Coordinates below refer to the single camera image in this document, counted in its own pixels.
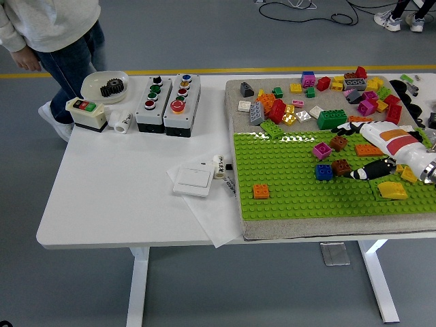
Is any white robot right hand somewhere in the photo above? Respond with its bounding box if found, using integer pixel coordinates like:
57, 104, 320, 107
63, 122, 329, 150
332, 121, 431, 181

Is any person's right hand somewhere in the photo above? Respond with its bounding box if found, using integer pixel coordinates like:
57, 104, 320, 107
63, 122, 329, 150
12, 47, 42, 72

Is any brown two-by-two brick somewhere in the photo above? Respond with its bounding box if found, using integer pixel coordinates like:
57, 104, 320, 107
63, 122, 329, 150
328, 135, 349, 153
331, 159, 352, 176

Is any magenta two-by-two brick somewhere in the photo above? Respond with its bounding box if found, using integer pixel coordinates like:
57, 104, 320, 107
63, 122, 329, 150
312, 142, 332, 160

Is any blue two-by-two brick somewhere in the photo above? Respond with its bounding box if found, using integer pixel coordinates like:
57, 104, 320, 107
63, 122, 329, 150
315, 163, 334, 181

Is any green studded baseplate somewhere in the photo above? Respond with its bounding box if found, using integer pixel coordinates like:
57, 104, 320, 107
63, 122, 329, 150
232, 127, 436, 221

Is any black brick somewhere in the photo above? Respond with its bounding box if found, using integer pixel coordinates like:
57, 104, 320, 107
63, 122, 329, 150
401, 127, 423, 143

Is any red two-by-four brick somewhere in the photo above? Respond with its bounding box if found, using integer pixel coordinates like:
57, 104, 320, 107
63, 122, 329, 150
384, 104, 403, 125

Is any green square plate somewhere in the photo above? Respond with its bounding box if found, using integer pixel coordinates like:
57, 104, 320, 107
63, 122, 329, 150
368, 176, 409, 202

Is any yellow curved slope brick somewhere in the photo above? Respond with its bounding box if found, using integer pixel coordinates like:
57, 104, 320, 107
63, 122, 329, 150
377, 181, 409, 200

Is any large magenta brick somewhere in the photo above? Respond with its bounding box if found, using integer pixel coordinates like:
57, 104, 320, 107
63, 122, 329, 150
356, 99, 377, 116

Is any person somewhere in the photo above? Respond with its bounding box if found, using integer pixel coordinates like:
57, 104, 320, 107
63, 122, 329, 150
373, 0, 436, 33
0, 0, 106, 143

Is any large tall green brick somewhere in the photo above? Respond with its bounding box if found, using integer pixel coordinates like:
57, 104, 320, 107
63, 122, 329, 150
316, 108, 348, 131

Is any yellow brick pile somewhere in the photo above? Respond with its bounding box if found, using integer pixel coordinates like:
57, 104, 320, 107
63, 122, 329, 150
365, 76, 386, 92

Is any white plastic dish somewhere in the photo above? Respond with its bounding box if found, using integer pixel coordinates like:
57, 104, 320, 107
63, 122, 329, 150
80, 70, 131, 105

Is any grey brick with rings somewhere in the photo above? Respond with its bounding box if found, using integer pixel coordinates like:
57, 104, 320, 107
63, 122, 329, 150
342, 78, 368, 91

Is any black metal gear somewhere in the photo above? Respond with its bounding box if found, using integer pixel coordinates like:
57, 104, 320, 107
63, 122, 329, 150
99, 78, 125, 99

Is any white pipe tee fitting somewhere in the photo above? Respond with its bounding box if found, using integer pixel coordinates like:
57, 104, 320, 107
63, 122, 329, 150
106, 109, 134, 134

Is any large red brick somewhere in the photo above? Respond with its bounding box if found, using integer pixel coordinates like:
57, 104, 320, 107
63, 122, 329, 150
268, 99, 287, 125

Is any green two-by-four plate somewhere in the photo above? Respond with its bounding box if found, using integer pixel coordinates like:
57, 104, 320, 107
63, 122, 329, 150
260, 119, 286, 140

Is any metal floor plate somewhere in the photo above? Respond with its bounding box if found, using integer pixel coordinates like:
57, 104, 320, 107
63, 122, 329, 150
319, 241, 351, 266

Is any grey four-button control box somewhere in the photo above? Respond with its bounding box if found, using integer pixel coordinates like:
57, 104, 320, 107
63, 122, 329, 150
135, 75, 173, 134

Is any orange brick cluster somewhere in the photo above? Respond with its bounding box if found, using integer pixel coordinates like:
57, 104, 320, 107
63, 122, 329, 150
255, 93, 277, 112

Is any white table leg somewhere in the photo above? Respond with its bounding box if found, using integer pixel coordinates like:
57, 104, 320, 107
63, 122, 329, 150
357, 239, 400, 324
125, 245, 151, 327

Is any orange two-by-two brick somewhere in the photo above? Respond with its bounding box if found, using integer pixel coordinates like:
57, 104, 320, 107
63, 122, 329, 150
252, 183, 270, 200

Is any light grey two-by-four brick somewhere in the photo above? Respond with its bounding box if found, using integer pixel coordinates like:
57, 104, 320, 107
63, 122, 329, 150
249, 101, 266, 126

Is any grey-brown mat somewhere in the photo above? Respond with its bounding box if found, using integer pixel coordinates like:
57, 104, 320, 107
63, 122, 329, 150
224, 75, 436, 242

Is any white printed label strip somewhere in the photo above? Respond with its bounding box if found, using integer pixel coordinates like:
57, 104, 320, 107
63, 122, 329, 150
221, 170, 238, 200

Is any grey emergency-stop control box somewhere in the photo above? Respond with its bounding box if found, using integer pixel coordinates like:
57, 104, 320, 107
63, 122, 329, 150
163, 73, 202, 138

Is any white paper sheet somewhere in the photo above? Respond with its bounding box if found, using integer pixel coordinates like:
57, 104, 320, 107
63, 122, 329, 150
166, 159, 245, 249

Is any cream red-green switch box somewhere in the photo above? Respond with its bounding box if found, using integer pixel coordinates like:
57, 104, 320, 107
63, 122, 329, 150
65, 96, 108, 134

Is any white floor cable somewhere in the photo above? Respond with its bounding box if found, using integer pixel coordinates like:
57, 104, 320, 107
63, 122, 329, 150
287, 0, 320, 10

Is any white wall switch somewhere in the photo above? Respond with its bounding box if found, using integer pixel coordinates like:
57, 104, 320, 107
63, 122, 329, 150
172, 162, 215, 198

